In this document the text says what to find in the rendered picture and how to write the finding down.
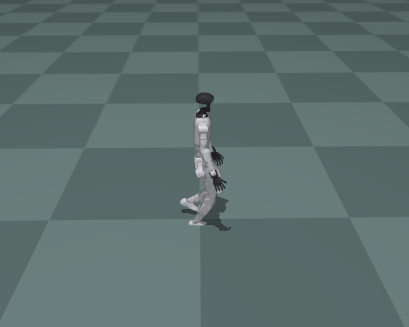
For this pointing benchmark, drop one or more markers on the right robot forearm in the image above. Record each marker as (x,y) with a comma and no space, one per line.
(208,162)

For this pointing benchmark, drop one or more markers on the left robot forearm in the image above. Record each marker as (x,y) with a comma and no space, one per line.
(210,147)

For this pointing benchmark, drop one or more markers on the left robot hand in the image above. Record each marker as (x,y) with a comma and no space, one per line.
(215,155)

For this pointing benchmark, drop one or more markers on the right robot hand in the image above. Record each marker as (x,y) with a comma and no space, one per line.
(217,181)

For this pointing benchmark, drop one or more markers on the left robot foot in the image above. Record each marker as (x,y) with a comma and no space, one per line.
(192,206)

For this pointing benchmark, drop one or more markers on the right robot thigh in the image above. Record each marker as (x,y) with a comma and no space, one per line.
(202,172)

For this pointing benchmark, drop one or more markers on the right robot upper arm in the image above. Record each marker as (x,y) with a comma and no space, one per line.
(203,130)

